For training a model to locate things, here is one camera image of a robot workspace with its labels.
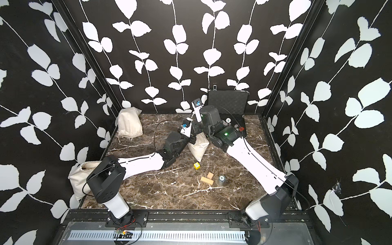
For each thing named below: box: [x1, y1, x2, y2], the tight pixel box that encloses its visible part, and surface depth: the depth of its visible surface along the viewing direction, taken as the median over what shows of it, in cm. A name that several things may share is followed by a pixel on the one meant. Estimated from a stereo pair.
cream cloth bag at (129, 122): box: [115, 106, 144, 138], surface depth 110 cm
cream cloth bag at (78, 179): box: [67, 160, 103, 202], surface depth 77 cm
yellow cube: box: [193, 161, 201, 170], surface depth 92 cm
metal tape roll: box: [218, 174, 227, 183], surface depth 83 cm
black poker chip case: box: [207, 89, 251, 138], surface depth 109 cm
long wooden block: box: [200, 176, 214, 186], surface depth 88 cm
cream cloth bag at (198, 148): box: [187, 132, 210, 163], surface depth 93 cm
